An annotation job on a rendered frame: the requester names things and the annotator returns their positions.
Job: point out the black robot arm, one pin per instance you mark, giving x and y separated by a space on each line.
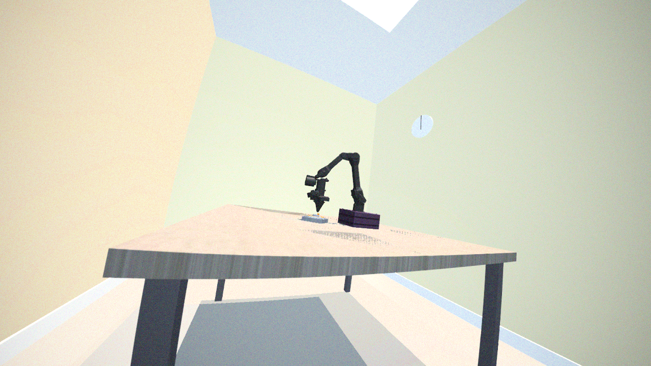
357 192

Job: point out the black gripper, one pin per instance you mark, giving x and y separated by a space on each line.
319 201

